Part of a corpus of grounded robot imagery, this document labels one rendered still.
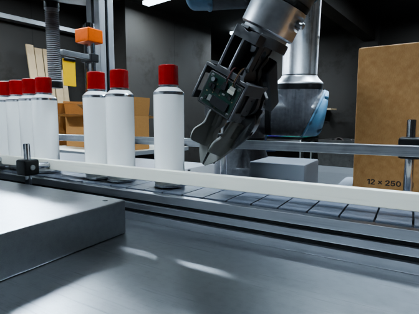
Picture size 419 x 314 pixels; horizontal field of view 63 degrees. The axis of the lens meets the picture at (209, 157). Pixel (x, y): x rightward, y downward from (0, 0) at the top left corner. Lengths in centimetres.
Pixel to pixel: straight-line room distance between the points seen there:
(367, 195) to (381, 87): 28
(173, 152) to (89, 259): 22
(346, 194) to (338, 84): 709
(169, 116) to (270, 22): 22
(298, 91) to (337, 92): 666
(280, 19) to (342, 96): 702
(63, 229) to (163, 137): 22
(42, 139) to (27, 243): 41
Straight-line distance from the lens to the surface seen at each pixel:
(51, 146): 81
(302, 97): 86
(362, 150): 50
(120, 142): 64
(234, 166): 87
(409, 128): 56
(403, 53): 68
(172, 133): 57
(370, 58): 68
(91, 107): 68
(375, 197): 44
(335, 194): 44
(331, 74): 758
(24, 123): 86
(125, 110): 64
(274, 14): 46
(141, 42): 590
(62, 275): 42
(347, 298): 37
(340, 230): 44
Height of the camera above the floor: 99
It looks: 6 degrees down
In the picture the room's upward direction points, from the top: straight up
